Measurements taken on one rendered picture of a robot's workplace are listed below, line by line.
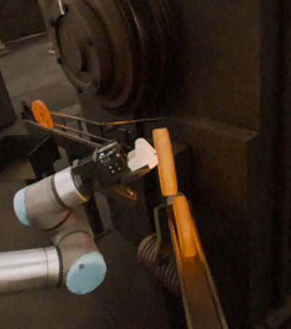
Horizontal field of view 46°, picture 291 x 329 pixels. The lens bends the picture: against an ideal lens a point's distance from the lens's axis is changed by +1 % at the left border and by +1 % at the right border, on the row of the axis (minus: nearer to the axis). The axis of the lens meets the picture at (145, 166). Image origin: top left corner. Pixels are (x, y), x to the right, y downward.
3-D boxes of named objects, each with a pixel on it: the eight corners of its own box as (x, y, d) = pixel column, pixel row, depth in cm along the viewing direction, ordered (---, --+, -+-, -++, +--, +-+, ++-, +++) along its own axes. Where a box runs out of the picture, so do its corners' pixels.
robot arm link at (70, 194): (73, 214, 79) (78, 192, 87) (91, 206, 78) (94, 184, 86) (51, 186, 75) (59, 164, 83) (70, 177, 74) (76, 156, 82)
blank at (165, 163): (164, 120, 83) (151, 122, 83) (170, 139, 68) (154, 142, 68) (172, 177, 89) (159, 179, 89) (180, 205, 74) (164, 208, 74)
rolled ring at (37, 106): (51, 136, 195) (56, 134, 197) (43, 108, 184) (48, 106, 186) (37, 124, 207) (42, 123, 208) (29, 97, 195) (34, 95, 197)
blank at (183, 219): (192, 249, 96) (181, 251, 96) (182, 194, 97) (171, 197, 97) (198, 261, 80) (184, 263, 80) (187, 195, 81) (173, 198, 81)
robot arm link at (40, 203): (37, 211, 90) (13, 184, 84) (78, 192, 88) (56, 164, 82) (31, 237, 82) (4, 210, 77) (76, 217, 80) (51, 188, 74)
